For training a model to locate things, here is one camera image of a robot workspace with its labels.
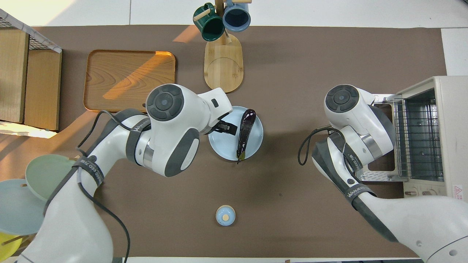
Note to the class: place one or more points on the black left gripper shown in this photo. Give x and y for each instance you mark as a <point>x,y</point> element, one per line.
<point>216,126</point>

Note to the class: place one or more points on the dark purple eggplant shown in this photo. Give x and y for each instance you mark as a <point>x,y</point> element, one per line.
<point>245,128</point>

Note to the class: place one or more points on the light blue ribbed plate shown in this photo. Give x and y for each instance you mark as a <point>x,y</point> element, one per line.
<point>226,146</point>

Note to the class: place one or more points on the glass oven door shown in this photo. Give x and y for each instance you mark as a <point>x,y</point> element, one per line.
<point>380,175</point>

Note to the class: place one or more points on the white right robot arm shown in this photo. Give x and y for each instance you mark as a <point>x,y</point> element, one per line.
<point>365,117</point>

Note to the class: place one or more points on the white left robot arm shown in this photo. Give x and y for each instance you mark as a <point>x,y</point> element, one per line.
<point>172,124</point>

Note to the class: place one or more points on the cream toaster oven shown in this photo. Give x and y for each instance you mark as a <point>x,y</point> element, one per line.
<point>453,128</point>

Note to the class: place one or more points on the wooden mug tree stand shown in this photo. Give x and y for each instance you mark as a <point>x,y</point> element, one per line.
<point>223,65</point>

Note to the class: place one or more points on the brown table mat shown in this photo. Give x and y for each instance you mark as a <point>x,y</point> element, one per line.
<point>292,204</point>

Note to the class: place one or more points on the dark green mug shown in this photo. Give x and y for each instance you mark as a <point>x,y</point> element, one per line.
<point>210,27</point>

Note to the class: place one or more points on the blue mug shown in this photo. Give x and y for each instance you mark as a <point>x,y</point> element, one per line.
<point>236,18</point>

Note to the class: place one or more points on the wooden serving tray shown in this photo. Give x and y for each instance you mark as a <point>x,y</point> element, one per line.
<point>120,73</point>

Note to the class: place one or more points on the pale green plate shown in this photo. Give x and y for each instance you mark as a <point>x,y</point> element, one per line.
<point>47,171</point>

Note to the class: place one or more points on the light blue racked plate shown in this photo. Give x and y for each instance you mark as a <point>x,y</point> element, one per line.
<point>18,212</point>

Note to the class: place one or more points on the yellow plate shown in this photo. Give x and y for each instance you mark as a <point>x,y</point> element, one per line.
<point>7,246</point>

